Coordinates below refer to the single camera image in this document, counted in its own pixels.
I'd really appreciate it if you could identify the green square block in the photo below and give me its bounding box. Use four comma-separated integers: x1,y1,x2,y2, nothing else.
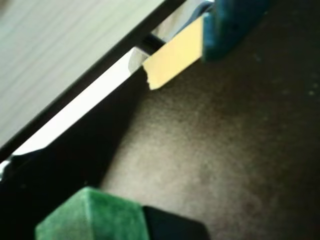
34,186,149,240

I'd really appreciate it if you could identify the beige masking tape piece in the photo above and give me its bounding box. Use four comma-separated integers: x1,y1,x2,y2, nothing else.
141,15,204,91

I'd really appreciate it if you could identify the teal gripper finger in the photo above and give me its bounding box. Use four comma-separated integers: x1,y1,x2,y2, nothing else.
201,0,271,63

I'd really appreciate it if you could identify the white flat edge strip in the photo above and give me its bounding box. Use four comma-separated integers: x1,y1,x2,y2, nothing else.
9,46,148,157

